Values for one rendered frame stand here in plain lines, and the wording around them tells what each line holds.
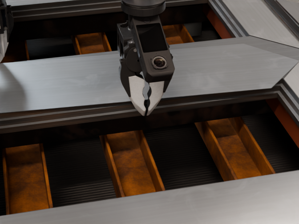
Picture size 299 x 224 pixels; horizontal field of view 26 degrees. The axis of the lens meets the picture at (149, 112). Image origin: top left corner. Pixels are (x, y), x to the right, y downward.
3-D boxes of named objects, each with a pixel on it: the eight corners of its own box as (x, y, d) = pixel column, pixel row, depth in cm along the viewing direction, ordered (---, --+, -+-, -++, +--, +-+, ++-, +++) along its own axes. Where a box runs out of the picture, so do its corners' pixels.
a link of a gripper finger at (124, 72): (145, 90, 112) (145, 45, 107) (147, 95, 110) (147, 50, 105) (119, 93, 111) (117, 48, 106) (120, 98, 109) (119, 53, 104)
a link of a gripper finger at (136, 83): (139, 100, 118) (139, 56, 112) (147, 118, 113) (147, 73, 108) (123, 102, 117) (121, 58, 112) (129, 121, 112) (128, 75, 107)
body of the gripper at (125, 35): (158, 49, 115) (159, -15, 108) (170, 73, 108) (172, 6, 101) (115, 54, 113) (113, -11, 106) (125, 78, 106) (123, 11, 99)
